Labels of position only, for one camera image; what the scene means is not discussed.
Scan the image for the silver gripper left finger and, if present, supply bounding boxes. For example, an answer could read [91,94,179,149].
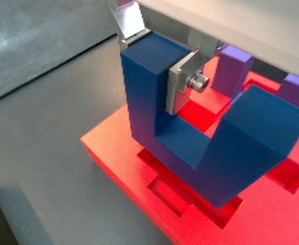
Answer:
[108,0,151,51]

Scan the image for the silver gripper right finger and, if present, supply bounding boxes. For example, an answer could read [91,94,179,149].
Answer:
[166,29,226,115]

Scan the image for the dark blue U-shaped block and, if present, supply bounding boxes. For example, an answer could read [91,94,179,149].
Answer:
[122,33,299,208]

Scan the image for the red slotted board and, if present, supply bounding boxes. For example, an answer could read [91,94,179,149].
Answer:
[79,56,299,245]

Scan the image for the purple U-shaped block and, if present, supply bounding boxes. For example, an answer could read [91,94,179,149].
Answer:
[213,46,299,107]

